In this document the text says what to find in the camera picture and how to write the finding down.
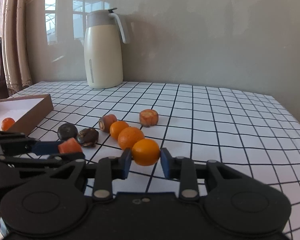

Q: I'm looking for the carrot chunk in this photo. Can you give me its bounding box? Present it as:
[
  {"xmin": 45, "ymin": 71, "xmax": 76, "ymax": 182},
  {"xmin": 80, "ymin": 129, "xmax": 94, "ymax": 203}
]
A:
[
  {"xmin": 139, "ymin": 109, "xmax": 158, "ymax": 127},
  {"xmin": 98, "ymin": 114, "xmax": 117, "ymax": 133},
  {"xmin": 58, "ymin": 138, "xmax": 82, "ymax": 154}
]

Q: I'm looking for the dark chestnut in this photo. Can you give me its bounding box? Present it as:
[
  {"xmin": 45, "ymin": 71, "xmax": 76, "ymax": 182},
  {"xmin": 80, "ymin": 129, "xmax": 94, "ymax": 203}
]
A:
[
  {"xmin": 76, "ymin": 128, "xmax": 99, "ymax": 147},
  {"xmin": 57, "ymin": 122, "xmax": 78, "ymax": 140}
]

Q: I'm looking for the orange kumquat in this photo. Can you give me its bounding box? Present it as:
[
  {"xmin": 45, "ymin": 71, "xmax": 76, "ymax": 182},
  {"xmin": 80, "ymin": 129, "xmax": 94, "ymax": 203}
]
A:
[
  {"xmin": 110, "ymin": 121, "xmax": 129, "ymax": 140},
  {"xmin": 132, "ymin": 139, "xmax": 160, "ymax": 166},
  {"xmin": 117, "ymin": 127, "xmax": 145, "ymax": 150}
]

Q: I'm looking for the brown cardboard box tray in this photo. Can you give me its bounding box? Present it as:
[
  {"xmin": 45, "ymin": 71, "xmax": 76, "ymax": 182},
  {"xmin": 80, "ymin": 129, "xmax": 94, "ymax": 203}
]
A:
[{"xmin": 0, "ymin": 94, "xmax": 53, "ymax": 135}]

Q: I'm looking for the beige curtain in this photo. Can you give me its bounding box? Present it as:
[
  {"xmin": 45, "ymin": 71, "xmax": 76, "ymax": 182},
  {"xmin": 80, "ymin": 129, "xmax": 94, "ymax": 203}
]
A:
[{"xmin": 1, "ymin": 0, "xmax": 32, "ymax": 95}]

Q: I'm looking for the checkered white tablecloth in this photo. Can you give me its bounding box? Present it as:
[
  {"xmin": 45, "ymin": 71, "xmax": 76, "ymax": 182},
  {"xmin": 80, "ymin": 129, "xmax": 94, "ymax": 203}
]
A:
[{"xmin": 17, "ymin": 81, "xmax": 300, "ymax": 239}]

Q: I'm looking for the cream thermos jug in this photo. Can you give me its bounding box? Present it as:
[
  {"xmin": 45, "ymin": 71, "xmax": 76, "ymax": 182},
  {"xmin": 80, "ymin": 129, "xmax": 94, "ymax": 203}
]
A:
[{"xmin": 84, "ymin": 8, "xmax": 130, "ymax": 89}]

